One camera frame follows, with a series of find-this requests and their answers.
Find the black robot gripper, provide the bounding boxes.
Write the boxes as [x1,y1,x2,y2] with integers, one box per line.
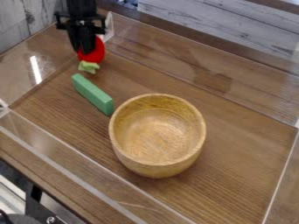
[55,0,107,54]

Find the red plush strawberry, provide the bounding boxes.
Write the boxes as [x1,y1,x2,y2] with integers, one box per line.
[78,36,106,74]

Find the green rectangular block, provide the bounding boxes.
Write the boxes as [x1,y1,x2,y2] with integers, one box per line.
[71,73,115,116]

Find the wooden bowl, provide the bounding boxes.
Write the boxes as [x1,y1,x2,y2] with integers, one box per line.
[109,94,208,179]

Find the clear acrylic tray walls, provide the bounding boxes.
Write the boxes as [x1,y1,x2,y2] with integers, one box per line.
[0,17,299,224]

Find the black metal table frame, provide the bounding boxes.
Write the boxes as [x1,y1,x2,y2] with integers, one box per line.
[0,157,90,224]

